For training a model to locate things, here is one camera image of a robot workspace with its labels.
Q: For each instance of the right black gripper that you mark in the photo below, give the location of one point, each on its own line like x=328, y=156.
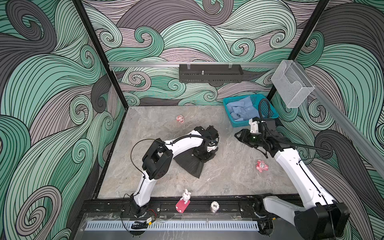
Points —
x=245, y=136

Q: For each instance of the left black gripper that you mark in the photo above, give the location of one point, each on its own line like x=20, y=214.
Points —
x=205, y=159

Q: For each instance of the dark grey pinstriped shirt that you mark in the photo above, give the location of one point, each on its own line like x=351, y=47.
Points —
x=190, y=163

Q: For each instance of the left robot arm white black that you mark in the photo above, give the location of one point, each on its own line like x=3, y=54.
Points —
x=159, y=156

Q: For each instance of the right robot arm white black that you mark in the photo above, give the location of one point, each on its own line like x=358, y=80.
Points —
x=321, y=216

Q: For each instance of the pink plush toy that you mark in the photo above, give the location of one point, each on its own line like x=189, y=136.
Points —
x=261, y=166

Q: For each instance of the light blue shirt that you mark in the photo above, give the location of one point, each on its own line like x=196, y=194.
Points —
x=242, y=110

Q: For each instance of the teal plastic basket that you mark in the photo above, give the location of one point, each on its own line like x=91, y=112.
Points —
x=260, y=103

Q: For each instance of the small pink figurine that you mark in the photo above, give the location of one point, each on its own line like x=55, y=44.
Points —
x=180, y=119

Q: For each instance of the small white round jar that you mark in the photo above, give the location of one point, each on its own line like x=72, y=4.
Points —
x=214, y=207

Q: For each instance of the white bunny on pink stand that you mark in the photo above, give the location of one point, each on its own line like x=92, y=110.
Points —
x=184, y=201

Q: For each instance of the clear acrylic wall holder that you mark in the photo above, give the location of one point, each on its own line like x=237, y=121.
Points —
x=292, y=83

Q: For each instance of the black perforated wall shelf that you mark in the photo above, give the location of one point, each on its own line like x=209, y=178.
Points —
x=210, y=73

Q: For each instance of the aluminium rail right wall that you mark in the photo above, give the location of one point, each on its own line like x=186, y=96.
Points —
x=353, y=112

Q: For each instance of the aluminium rail wall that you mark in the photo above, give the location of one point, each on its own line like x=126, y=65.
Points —
x=152, y=64
x=353, y=112

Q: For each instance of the aluminium rail back wall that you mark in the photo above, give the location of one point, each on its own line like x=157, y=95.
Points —
x=152, y=64

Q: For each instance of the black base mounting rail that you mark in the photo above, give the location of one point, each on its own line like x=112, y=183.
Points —
x=246, y=206

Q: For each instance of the white slotted cable duct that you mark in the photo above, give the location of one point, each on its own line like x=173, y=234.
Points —
x=249, y=226

